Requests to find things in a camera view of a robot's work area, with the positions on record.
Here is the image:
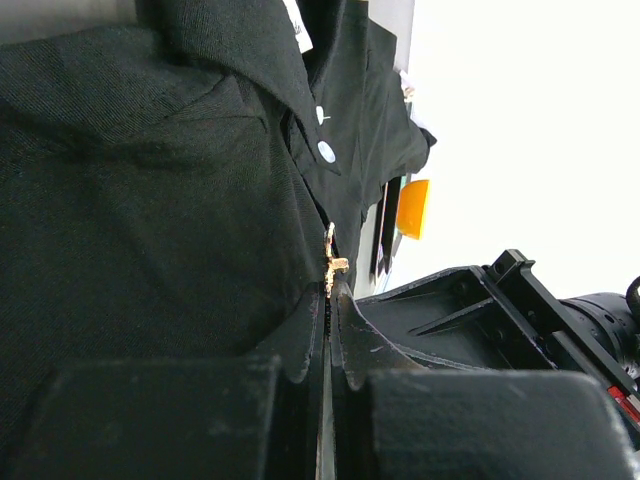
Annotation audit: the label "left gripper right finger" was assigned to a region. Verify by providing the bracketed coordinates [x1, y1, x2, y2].
[331, 284, 638, 479]

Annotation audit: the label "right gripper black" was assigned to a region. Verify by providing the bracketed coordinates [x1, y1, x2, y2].
[357, 249, 639, 433]

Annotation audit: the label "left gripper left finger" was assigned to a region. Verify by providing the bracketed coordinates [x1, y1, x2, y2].
[1, 284, 326, 479]

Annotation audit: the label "gold brooch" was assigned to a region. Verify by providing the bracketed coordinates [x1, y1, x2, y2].
[324, 222, 350, 299]

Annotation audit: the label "black button shirt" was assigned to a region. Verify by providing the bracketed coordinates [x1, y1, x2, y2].
[1, 1, 435, 446]

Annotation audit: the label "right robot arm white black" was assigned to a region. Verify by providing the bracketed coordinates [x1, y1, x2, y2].
[357, 249, 639, 440]

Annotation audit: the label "metal tray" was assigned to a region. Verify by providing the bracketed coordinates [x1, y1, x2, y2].
[370, 174, 411, 294]

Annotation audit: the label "orange bowl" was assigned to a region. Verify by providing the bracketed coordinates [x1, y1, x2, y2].
[396, 180, 430, 240]

